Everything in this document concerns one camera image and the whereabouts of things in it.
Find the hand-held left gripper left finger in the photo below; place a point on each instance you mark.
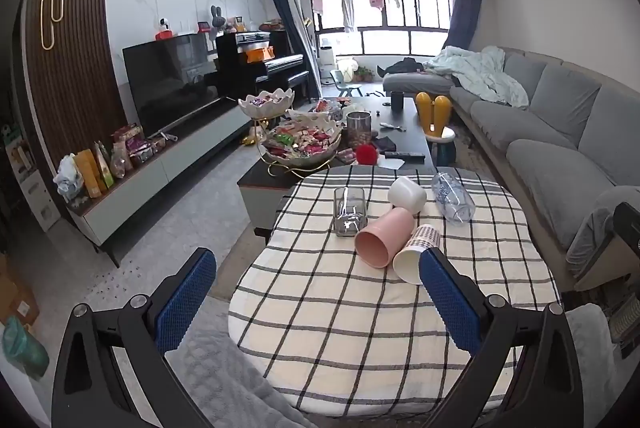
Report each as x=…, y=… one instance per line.
x=184, y=303

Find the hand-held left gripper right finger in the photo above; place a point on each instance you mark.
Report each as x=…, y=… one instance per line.
x=450, y=303

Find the patterned paper cup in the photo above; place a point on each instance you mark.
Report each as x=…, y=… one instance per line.
x=417, y=250

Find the pink cup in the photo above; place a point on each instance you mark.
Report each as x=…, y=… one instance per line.
x=387, y=233

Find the clear blue-print plastic cup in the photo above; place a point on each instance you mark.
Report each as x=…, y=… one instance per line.
x=452, y=198

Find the white cup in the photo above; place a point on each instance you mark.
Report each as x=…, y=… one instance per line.
x=406, y=193

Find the clear square glass cup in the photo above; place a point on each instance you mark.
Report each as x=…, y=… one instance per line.
x=350, y=213

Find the black cup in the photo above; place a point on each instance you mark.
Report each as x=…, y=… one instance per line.
x=397, y=101

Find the grey throw cloth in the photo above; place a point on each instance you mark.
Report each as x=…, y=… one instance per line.
x=595, y=218

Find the grey fuzzy blanket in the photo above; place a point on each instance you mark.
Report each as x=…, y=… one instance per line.
x=225, y=373

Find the black white checked tablecloth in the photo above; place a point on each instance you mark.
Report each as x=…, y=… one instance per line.
x=325, y=308

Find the grey sofa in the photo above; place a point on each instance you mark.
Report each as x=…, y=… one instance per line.
x=545, y=133

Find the grey tv cabinet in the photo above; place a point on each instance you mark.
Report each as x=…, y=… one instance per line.
x=190, y=153

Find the white paper sheet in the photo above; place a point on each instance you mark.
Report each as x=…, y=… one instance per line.
x=394, y=163

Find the black remote control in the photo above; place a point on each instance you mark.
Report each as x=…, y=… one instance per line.
x=404, y=155

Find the orange snack box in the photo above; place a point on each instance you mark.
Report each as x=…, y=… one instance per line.
x=89, y=173

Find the teal bag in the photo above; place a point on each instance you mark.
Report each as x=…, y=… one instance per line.
x=25, y=348

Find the white plastic bag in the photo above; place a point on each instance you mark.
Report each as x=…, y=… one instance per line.
x=67, y=180

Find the cardboard box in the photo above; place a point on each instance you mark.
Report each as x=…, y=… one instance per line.
x=15, y=293

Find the red snack bag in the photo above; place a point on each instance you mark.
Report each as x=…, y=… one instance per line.
x=131, y=142

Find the red pom-pom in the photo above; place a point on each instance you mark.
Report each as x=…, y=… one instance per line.
x=367, y=155

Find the dark coffee table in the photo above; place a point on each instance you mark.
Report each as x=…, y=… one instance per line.
x=407, y=136

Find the yellow rabbit-ear stool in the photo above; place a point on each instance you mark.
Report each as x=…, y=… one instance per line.
x=435, y=113

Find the glass jar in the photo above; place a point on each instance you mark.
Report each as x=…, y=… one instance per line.
x=358, y=131

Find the large white snack bowl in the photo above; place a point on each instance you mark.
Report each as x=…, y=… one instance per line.
x=302, y=143

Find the small white snack bowl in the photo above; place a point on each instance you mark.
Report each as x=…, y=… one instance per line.
x=265, y=106

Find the pale green blanket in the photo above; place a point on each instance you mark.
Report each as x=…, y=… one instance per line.
x=480, y=73

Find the flat screen television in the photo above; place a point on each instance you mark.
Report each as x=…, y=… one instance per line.
x=170, y=78

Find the black upright piano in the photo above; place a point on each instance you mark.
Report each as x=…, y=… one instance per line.
x=250, y=73

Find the dark clothing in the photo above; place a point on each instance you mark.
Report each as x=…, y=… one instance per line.
x=402, y=66

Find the small green chair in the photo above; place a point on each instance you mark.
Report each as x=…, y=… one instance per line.
x=345, y=83

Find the dark slatted wood panel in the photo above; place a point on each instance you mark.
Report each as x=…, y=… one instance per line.
x=75, y=73

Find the black framed window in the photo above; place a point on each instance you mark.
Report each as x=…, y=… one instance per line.
x=400, y=41

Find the white air purifier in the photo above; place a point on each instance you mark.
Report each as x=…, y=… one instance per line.
x=326, y=63

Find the grey rabbit figure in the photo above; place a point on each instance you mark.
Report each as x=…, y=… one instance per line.
x=216, y=19

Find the white security camera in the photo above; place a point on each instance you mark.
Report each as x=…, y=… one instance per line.
x=164, y=25

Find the gold clip wall decor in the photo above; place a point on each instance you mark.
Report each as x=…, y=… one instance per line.
x=54, y=8

